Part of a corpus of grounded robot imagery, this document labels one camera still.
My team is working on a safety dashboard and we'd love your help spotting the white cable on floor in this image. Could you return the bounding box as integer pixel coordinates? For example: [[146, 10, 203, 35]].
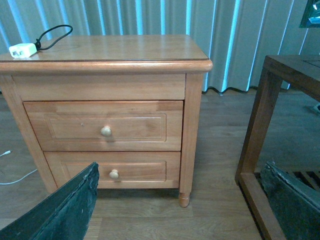
[[0, 150, 38, 186]]

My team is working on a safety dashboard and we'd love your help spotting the black right-camera right gripper right finger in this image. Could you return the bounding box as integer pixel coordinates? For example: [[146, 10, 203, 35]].
[[260, 162, 320, 240]]

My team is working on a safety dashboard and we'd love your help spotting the white charger with black cable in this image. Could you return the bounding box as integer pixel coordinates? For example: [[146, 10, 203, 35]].
[[9, 24, 73, 59]]

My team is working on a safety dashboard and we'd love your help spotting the dark wooden side table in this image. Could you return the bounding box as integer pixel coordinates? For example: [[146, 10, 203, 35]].
[[235, 54, 320, 240]]

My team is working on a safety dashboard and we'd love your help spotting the pale pleated curtain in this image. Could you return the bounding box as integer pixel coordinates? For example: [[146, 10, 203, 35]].
[[0, 0, 320, 92]]

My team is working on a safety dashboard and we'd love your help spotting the wooden drawer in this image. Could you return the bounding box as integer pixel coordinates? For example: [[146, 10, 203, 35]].
[[24, 100, 183, 152], [44, 151, 181, 189]]

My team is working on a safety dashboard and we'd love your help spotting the black right-camera right gripper left finger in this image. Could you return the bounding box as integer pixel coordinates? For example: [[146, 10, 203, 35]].
[[0, 162, 100, 240]]

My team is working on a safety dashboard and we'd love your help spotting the light wooden nightstand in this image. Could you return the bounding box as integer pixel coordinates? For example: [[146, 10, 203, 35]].
[[0, 35, 213, 208]]

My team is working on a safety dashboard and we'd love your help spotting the dark green framed object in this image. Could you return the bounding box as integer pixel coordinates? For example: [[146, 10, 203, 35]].
[[299, 0, 320, 28]]

